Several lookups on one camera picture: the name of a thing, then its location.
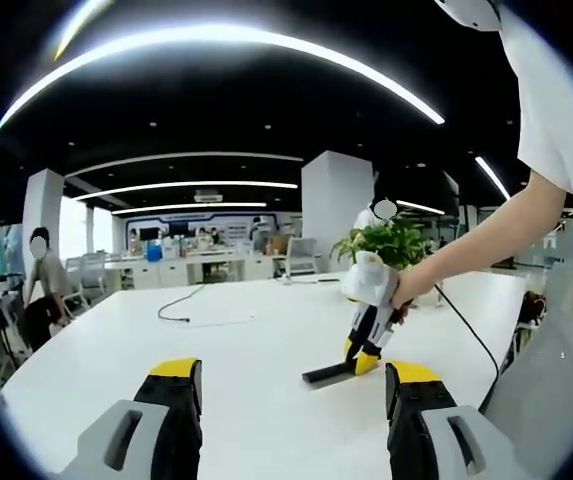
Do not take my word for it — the person in white shirt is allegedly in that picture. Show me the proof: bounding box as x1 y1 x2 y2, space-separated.
497 0 573 351

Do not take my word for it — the person's right hand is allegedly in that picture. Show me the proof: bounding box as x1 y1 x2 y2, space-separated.
390 266 438 325

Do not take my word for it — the white office chair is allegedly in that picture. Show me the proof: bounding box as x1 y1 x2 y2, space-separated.
284 236 320 277
78 251 109 308

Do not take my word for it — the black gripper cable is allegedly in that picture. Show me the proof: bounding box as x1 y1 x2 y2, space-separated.
432 283 501 412

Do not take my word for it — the black remote control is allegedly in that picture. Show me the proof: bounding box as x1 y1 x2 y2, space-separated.
301 362 368 390

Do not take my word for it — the white mesh chair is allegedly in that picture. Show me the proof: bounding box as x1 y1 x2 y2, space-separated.
482 259 573 480

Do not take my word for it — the white cabinet row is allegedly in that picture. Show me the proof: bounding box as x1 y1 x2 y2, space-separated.
104 251 288 292

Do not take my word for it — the black wall screen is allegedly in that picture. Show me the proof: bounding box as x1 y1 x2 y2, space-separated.
0 191 26 232

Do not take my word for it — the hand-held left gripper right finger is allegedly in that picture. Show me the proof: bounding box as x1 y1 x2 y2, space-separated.
384 360 533 480

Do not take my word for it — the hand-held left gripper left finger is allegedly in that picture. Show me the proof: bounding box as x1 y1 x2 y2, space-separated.
59 357 205 480

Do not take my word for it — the white worn device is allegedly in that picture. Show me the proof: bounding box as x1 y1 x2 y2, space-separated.
434 0 503 33

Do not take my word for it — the green potted plant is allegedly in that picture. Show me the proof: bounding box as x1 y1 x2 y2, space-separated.
329 217 436 275

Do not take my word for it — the ceiling light strip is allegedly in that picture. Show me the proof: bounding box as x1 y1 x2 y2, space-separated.
72 180 300 202
395 199 446 216
109 201 268 216
474 155 512 202
0 23 447 135

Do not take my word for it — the thin dark cable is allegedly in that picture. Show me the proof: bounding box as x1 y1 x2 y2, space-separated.
157 283 208 324

